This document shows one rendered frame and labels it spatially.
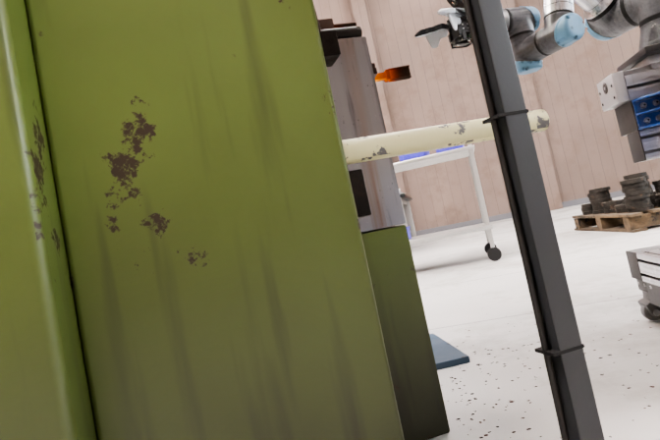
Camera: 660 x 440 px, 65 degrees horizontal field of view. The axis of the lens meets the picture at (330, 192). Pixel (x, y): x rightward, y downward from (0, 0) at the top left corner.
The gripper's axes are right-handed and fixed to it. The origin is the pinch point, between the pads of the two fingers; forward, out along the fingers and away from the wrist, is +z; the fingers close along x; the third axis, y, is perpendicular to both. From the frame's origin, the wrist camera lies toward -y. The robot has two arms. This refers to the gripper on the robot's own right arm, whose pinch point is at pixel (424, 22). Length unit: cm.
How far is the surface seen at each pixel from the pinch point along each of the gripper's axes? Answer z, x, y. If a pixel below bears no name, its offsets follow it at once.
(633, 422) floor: -5, -37, 100
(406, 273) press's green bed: 27, -16, 64
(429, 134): 26, -39, 37
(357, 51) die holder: 27.5, -15.9, 11.9
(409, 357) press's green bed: 31, -16, 82
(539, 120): 2, -39, 38
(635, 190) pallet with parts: -273, 212, 68
